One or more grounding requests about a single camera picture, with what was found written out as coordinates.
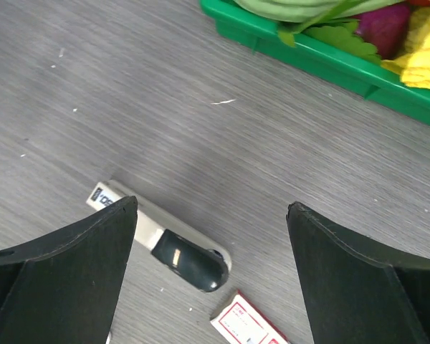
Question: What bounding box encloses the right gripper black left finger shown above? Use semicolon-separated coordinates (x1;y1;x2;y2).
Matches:
0;196;138;344

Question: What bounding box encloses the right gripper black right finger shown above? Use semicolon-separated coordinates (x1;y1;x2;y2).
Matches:
286;201;430;344

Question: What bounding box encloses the red white staple box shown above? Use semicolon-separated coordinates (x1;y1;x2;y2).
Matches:
210;290;290;344

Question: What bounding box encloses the beige and black stapler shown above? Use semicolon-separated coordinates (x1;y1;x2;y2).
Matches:
86;180;232;292

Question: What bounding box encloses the green plastic tray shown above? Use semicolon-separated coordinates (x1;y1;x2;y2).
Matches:
200;1;430;126

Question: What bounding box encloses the yellow napa cabbage toy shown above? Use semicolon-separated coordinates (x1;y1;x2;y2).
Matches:
381;7;430;90

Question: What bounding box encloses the purple beet toy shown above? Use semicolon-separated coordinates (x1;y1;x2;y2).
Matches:
354;2;411;59

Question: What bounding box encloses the green long beans toy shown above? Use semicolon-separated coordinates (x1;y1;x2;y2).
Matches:
235;0;399;23

